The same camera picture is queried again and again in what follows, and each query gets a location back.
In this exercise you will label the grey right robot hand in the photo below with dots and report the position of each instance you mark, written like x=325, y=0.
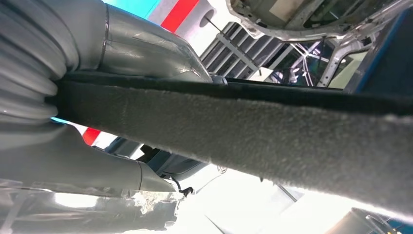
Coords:
x=145, y=48

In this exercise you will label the white car body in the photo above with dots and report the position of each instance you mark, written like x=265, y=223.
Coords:
x=290, y=13

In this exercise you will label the blue metal shelf rack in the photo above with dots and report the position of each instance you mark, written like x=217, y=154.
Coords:
x=387, y=64

